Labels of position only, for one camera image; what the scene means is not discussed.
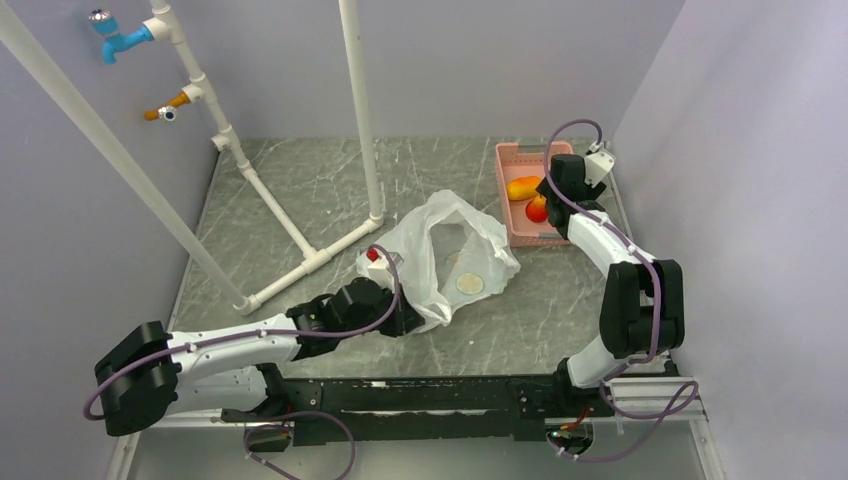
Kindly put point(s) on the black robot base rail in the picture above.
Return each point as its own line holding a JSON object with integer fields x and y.
{"x": 520, "y": 407}

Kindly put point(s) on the orange plastic faucet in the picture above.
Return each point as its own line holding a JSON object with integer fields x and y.
{"x": 167, "y": 112}

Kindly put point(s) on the orange fake fruit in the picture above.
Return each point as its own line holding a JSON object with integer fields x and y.
{"x": 522, "y": 188}

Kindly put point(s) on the white plastic bag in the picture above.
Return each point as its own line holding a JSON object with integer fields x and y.
{"x": 448, "y": 255}

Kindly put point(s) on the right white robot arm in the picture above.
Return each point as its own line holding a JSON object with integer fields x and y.
{"x": 642, "y": 309}

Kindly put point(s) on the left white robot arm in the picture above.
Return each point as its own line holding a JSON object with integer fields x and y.
{"x": 152, "y": 373}

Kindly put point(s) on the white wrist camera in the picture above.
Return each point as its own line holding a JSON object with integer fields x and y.
{"x": 598, "y": 164}
{"x": 378, "y": 267}

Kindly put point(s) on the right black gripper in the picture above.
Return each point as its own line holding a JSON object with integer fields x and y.
{"x": 592, "y": 193}

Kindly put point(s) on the blue plastic faucet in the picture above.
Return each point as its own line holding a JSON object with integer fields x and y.
{"x": 114, "y": 41}

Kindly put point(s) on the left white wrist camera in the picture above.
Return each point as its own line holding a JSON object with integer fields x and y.
{"x": 378, "y": 267}

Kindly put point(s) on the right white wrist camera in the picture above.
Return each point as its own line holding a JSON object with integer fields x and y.
{"x": 598, "y": 164}

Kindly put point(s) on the pink plastic basket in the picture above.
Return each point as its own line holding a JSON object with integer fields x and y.
{"x": 519, "y": 171}

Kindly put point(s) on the red fake fruit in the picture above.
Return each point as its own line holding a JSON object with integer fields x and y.
{"x": 535, "y": 210}

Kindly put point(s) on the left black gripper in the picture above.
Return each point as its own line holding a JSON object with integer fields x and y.
{"x": 405, "y": 317}

